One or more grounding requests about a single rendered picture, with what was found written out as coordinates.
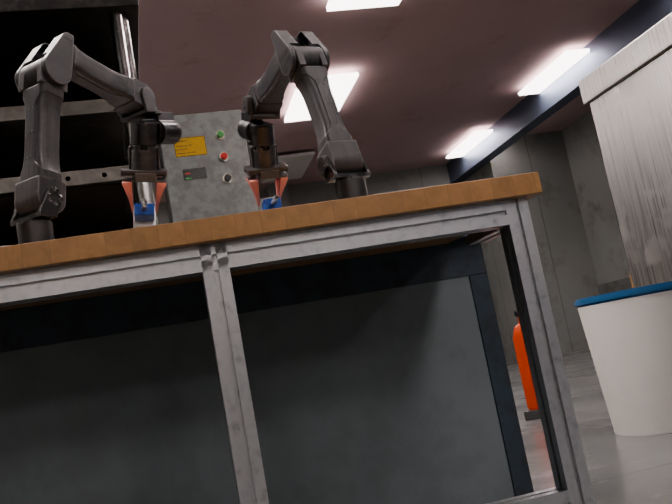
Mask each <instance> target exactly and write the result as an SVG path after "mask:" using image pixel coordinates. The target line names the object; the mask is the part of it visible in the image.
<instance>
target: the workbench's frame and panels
mask: <svg viewBox="0 0 672 504"><path fill-rule="evenodd" d="M466 236H468V234H466V235H463V236H461V237H459V238H457V239H456V240H454V241H452V242H450V243H448V244H443V245H436V246H429V247H423V248H416V249H409V250H403V251H396V252H389V253H383V254H376V255H369V256H363V257H356V258H350V259H343V260H336V261H330V262H323V263H316V264H310V265H303V266H296V267H290V268H283V269H276V270H270V271H263V272H256V273H250V274H243V275H236V276H231V278H232V284H233V290H234V296H235V302H236V308H237V314H238V320H239V326H240V332H241V338H242V344H243V350H244V356H245V362H246V368H247V374H248V380H249V386H250V392H251V398H252V404H253V410H254V416H255V422H256V428H257V434H258V440H259V446H260V451H261V457H262V463H263V469H264V475H265V481H266V487H267V493H268V499H269V504H486V503H490V502H494V501H499V500H503V499H507V498H511V497H515V496H519V495H523V494H528V493H532V492H534V490H533V485H532V480H531V476H530V471H529V466H528V462H527V457H526V452H525V448H524V443H523V438H522V434H521V429H520V424H519V420H518V415H517V410H516V406H515V401H514V396H513V392H512V387H511V382H510V378H509V373H508V368H507V364H506V359H505V354H504V350H503V345H502V340H501V336H500V331H499V326H498V322H497V317H496V312H495V308H494V303H493V298H492V294H491V289H490V284H489V280H488V275H487V269H486V265H485V260H484V255H483V251H482V246H481V243H480V244H479V243H477V244H474V245H468V246H467V243H466V238H465V237H466ZM0 504H239V500H238V494H237V488H236V482H235V476H234V470H233V463H232V457H231V451H230V445H229V439H228V433H227V426H226V420H225V414H224V408H223V402H222V395H221V389H220V383H219V377H218V371H217V365H216V358H215V352H214V346H213V340H212V334H211V328H210V321H209V315H208V309H207V303H206V297H205V290H204V284H203V281H197V282H190V283H183V284H177V285H170V286H163V287H157V288H150V289H143V290H137V291H130V292H123V293H117V294H110V295H103V296H97V297H90V298H83V299H77V300H70V301H63V302H57V303H50V304H43V305H37V306H30V307H24V308H17V309H10V310H4V311H0Z"/></svg>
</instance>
